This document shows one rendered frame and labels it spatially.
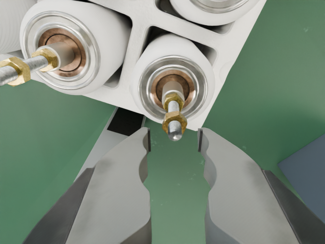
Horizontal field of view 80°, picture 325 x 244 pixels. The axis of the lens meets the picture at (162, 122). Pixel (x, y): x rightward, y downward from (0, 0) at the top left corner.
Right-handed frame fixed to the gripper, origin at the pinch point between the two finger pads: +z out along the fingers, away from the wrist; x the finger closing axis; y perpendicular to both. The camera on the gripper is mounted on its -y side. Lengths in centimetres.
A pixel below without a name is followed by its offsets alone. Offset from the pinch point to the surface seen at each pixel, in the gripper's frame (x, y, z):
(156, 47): -1.6, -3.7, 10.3
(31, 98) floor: -35, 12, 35
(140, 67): -3.3, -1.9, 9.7
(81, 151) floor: -26, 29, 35
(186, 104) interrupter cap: 1.7, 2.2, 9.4
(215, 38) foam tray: 5.7, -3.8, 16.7
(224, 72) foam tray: 7.7, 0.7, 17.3
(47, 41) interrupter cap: -12.4, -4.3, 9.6
